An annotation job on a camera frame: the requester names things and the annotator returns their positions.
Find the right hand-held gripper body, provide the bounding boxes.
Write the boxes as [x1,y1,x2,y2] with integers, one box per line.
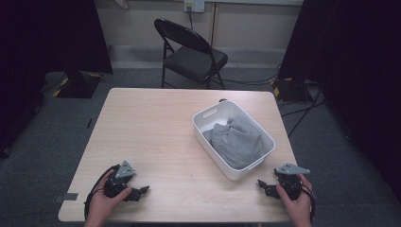
[273,163,311,201]

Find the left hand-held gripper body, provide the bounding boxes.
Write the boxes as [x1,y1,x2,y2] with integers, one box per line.
[103,160,137,199]

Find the grey sweatpants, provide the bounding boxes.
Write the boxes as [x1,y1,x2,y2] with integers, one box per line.
[202,115,264,170]

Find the white plastic basket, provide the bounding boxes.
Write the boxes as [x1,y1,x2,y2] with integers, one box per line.
[192,99,276,182]

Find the person's right hand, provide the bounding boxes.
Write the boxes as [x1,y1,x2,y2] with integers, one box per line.
[275,174,313,227]

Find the person's left hand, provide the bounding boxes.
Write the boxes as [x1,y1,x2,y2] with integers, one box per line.
[85,169,133,227]

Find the grey tape piece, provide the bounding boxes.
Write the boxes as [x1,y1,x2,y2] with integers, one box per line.
[53,192,79,203]

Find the black stand base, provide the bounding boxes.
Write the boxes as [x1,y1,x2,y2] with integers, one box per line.
[270,77,315,103]
[56,70,102,99]

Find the black curtain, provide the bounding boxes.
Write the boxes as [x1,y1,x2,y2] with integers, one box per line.
[0,0,113,159]
[278,0,401,202]

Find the black folding chair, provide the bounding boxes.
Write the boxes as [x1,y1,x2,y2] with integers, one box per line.
[153,18,229,90]

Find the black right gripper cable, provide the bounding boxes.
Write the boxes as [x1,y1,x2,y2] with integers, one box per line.
[299,182,317,223]

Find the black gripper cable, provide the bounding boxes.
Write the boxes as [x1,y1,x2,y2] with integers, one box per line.
[83,164,122,221]
[299,182,317,223]

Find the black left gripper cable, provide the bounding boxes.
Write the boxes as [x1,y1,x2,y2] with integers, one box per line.
[83,164,122,221]

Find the black floor cable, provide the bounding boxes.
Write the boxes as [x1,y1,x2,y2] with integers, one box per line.
[210,64,282,87]
[280,83,326,138]

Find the thin vertical wall conduit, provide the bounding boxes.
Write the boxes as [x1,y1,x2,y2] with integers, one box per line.
[210,2,219,48]

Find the white wall power outlet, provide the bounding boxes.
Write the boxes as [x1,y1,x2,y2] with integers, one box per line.
[183,0,206,13]

